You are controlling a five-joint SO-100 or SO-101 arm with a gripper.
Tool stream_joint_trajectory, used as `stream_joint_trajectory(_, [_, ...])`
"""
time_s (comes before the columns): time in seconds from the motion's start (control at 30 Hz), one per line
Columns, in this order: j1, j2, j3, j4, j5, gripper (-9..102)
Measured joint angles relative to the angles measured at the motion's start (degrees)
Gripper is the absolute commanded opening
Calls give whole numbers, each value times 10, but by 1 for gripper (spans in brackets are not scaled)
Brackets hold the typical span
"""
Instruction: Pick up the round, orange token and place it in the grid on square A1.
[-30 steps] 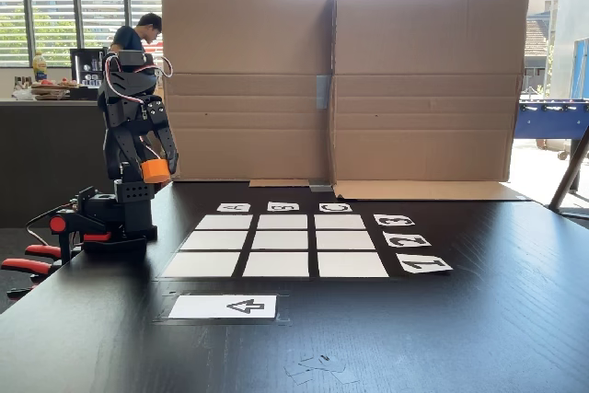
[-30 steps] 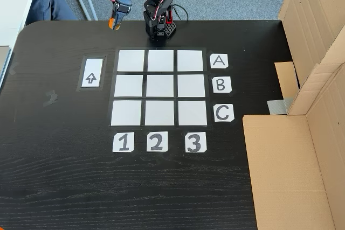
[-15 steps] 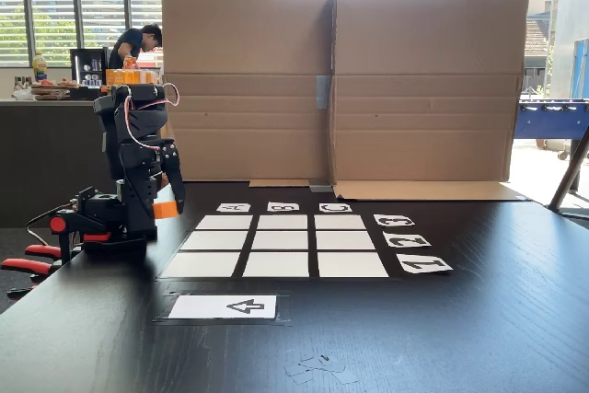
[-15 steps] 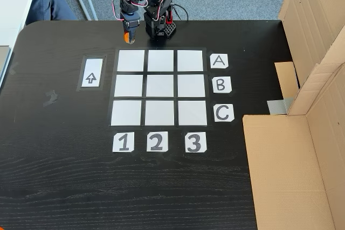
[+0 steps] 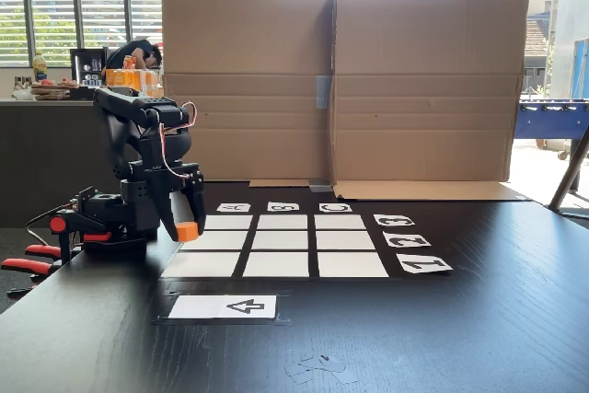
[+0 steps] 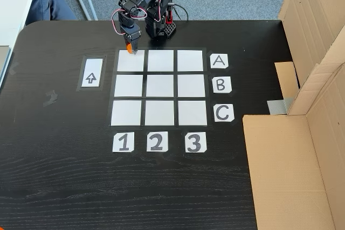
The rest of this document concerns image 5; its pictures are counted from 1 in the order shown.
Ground round orange token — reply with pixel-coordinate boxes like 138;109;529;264
177;222;200;243

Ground white paper grid square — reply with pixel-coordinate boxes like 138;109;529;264
314;214;367;231
251;230;309;250
204;214;254;231
179;230;249;250
257;214;308;231
242;251;310;278
317;251;390;278
315;230;377;250
160;251;242;278

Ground white arrow paper sheet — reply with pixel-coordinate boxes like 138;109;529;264
167;295;278;319

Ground person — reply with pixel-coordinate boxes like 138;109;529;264
105;39;164;73

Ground black machine with glasses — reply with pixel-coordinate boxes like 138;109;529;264
69;48;110;88

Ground dark grey counter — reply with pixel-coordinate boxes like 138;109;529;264
0;98;162;229

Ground wooden boards with food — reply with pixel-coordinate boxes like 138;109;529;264
30;78;83;101

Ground yellow drink bottle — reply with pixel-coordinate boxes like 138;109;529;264
31;51;49;82

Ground paper sheet number 3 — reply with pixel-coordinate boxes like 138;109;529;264
373;214;416;227

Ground clear tape scraps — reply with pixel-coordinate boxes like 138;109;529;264
283;354;360;386

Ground paper sheet number 2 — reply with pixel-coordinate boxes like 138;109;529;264
382;232;433;249

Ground paper sheet number 1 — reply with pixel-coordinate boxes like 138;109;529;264
396;253;454;275

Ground brown cardboard screen with flap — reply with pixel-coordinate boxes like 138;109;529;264
330;0;531;202

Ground blue foosball table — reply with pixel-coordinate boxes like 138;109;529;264
513;98;589;162

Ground slanted metal leg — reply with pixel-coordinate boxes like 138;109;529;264
548;125;589;217

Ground red white servo cable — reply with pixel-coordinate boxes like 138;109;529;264
158;101;198;179

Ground red handled clamp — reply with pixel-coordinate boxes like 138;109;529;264
0;243;64;298

